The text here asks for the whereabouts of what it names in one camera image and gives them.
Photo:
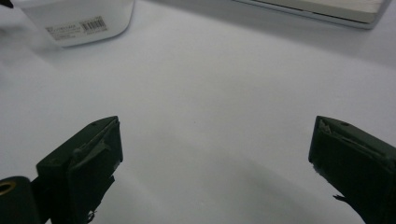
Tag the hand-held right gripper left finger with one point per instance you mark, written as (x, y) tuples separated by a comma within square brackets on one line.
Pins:
[(81, 168)]

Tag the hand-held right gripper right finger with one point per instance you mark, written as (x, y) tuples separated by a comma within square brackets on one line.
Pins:
[(358, 168)]

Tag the white plastic container with label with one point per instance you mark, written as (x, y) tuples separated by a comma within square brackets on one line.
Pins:
[(81, 18)]

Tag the flat tray with metal rim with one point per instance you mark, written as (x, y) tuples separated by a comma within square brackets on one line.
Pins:
[(320, 7)]

